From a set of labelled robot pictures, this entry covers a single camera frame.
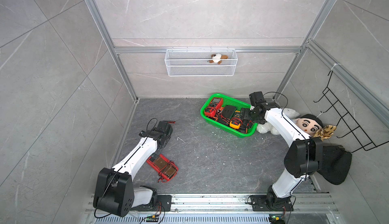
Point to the red multimeter case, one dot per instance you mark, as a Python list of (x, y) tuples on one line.
[(165, 168)]

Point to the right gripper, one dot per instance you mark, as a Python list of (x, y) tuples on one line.
[(258, 121)]

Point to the yellow multimeter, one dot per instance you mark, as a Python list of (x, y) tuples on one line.
[(236, 121)]

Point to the black wire wall rack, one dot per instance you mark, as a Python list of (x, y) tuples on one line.
[(349, 131)]

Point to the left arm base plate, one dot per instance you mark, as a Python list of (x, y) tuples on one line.
[(164, 200)]

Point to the white blue plush bear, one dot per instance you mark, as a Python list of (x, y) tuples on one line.
[(267, 127)]

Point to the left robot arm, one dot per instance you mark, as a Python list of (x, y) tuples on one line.
[(115, 192)]

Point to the leopard print cloth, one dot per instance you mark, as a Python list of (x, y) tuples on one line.
[(326, 132)]

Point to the white wire wall basket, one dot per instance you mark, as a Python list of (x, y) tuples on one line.
[(194, 63)]

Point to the black fabric bag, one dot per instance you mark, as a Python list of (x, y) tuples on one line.
[(336, 164)]

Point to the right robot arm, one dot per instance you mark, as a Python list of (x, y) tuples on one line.
[(303, 158)]

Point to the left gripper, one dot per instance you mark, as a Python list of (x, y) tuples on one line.
[(166, 139)]

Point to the green plastic basket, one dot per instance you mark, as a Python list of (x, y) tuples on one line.
[(227, 101)]

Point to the cartoon boy plush doll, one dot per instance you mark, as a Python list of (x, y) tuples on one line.
[(310, 124)]

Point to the small black multimeter with leads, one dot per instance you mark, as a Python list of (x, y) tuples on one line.
[(246, 120)]

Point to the red multimeter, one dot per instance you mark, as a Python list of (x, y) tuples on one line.
[(214, 107)]

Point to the small brown white plush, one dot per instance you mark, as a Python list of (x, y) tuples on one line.
[(217, 58)]

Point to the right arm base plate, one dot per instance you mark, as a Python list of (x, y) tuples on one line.
[(269, 203)]

